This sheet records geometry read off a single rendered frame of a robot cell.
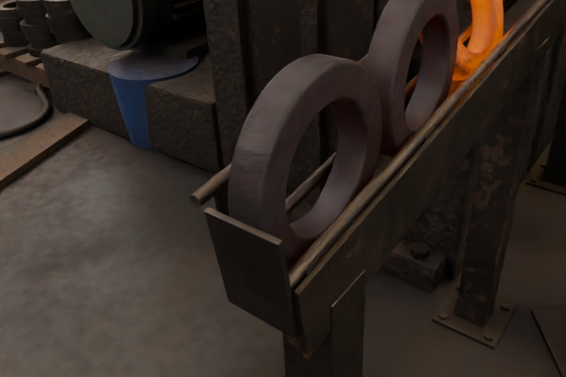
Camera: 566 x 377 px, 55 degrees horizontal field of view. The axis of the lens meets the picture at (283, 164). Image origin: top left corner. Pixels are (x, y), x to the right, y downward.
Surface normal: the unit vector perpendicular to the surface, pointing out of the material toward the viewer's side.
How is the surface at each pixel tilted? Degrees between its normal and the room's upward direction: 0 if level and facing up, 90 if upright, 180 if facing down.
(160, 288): 0
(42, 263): 0
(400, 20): 39
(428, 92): 48
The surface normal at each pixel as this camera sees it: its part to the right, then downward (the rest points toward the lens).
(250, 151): -0.54, -0.12
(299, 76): -0.19, -0.73
